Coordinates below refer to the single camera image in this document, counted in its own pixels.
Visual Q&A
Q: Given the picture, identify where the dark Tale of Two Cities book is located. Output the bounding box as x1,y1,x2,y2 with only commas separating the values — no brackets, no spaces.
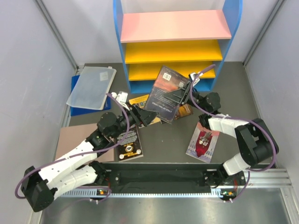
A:
144,65,189,123

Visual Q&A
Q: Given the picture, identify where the translucent white zip file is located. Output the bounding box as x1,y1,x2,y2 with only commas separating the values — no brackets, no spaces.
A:
76,66,116,107

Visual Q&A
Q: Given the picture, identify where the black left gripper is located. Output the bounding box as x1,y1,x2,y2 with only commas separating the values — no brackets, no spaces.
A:
111,102,159,140

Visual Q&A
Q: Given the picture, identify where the yellow Shakespeare paperback book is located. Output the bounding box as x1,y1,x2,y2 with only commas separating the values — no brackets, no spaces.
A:
129,94,161,125

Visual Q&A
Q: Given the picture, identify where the black Storey Treehouse book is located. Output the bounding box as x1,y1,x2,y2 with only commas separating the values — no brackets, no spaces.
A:
116,126,143,162

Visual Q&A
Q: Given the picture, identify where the blue folder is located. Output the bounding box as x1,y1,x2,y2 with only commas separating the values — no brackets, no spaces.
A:
67,75,112,116

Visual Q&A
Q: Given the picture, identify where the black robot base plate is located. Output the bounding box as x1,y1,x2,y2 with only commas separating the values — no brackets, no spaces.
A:
91,163,245,193

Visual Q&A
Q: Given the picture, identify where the grey slotted cable duct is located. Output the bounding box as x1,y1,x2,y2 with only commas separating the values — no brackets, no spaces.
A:
61,188,235,199

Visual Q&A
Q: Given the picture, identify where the black red-lettered glossy book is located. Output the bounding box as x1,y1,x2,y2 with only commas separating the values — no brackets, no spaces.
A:
174,104,193,120

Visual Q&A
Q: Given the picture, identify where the purple red illustrated book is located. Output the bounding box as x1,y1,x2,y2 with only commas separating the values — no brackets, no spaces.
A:
186,122,220,163

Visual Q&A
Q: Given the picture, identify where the pink brown flat folder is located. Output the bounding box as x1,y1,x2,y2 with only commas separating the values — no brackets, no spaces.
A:
55,123,115,163

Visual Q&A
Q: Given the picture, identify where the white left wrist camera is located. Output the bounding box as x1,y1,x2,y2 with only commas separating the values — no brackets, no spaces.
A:
111,91,129,110

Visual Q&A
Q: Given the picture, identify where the colourful blue-framed bookshelf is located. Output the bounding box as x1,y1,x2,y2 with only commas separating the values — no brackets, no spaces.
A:
113,0,243,94

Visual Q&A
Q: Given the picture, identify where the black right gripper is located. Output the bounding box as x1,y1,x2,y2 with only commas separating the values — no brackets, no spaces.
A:
162,82,208,113

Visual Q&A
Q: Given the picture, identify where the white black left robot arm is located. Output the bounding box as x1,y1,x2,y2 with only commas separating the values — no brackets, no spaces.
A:
15,105,158,212

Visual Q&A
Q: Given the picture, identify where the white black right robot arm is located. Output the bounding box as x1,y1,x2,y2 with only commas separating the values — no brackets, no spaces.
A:
164,83,279,185

